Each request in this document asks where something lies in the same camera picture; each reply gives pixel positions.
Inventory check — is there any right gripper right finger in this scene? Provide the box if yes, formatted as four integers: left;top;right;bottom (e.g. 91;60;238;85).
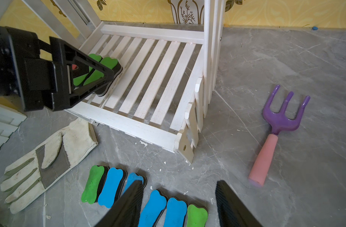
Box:
215;180;263;227

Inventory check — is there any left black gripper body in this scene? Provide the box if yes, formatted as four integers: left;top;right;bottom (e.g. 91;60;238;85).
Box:
0;26;55;112

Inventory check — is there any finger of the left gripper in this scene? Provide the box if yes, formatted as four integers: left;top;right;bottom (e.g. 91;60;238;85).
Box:
38;37;116;111

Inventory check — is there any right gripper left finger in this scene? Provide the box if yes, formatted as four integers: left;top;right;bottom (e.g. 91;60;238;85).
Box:
95;180;144;227

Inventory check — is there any blue eraser top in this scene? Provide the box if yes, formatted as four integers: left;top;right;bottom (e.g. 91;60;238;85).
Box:
122;173;147;194
98;167;127;208
138;190;167;227
163;197;188;227

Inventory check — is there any green eraser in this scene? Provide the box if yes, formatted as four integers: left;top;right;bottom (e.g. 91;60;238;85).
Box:
81;165;109;204
73;64;93;87
82;54;123;97
186;204;208;227

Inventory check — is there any white two-tier slatted shelf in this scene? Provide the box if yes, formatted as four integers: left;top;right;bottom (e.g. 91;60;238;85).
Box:
25;1;225;163

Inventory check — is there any white grey work glove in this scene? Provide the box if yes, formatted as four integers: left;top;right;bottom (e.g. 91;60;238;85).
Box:
0;118;98;214

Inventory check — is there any purple garden fork pink handle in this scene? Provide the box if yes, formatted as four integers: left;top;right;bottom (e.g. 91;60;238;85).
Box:
248;85;310;187

